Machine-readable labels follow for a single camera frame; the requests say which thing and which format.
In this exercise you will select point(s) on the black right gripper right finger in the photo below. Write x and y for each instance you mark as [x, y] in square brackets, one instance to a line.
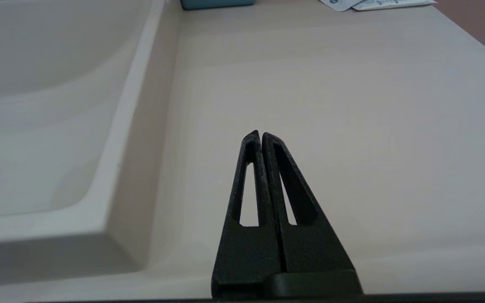
[314, 252]

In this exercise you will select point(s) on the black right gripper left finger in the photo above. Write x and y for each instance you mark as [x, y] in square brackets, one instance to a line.
[246, 252]

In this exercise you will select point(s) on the white sink basin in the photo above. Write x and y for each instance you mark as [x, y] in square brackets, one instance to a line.
[36, 147]

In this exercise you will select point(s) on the white printed leaflet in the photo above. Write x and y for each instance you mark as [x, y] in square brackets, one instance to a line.
[341, 4]
[398, 3]

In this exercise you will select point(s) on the blue soap dish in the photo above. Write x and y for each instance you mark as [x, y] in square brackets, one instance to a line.
[217, 3]

